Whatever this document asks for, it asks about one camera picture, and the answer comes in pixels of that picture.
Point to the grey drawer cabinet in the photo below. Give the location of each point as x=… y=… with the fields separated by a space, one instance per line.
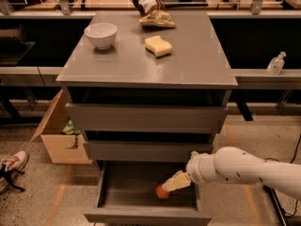
x=195 y=73

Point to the white ceramic bowl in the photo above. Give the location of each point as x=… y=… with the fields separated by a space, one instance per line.
x=101 y=35

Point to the white red sneaker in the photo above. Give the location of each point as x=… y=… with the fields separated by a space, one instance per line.
x=16 y=161

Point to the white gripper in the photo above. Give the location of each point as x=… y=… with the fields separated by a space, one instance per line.
x=195 y=169

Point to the orange fruit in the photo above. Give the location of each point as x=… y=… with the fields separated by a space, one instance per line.
x=161 y=193

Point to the black stool base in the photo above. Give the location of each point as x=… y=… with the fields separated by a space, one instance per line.
x=6 y=180

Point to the grey middle drawer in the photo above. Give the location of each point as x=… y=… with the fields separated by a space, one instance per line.
x=144 y=152

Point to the yellow sponge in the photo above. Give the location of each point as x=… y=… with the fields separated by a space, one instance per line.
x=158 y=46

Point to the cardboard box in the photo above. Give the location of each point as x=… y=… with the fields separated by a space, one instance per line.
x=62 y=148

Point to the grey open bottom drawer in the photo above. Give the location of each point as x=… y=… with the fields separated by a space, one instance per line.
x=127 y=195

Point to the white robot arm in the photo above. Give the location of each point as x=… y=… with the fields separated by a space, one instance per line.
x=231 y=165

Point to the crumpled chip bag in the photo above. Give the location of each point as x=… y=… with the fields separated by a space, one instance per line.
x=153 y=13

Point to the grey top drawer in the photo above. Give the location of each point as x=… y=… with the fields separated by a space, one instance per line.
x=148 y=118

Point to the black metal floor bar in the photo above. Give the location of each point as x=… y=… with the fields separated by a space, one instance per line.
x=284 y=218

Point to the green packet in box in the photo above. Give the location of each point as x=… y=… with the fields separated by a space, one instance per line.
x=69 y=129

